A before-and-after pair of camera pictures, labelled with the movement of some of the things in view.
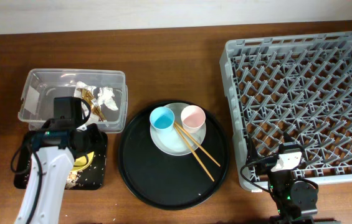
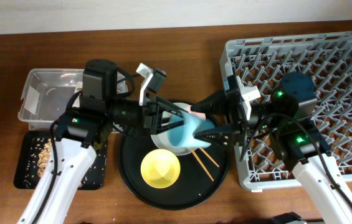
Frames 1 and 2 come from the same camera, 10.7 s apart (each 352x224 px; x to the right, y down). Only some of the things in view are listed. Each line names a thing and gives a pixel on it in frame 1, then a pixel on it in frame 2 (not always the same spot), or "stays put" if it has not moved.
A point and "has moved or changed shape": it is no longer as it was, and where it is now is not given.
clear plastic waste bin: x=106 y=91 stays put
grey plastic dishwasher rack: x=315 y=92 stays put
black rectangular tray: x=93 y=177 stays put
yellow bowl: x=81 y=162 has moved or changed shape
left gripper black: x=98 y=139 to x=152 y=112
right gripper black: x=265 y=165 to x=235 y=117
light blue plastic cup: x=162 y=119 has moved or changed shape
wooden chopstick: x=194 y=152 stays put
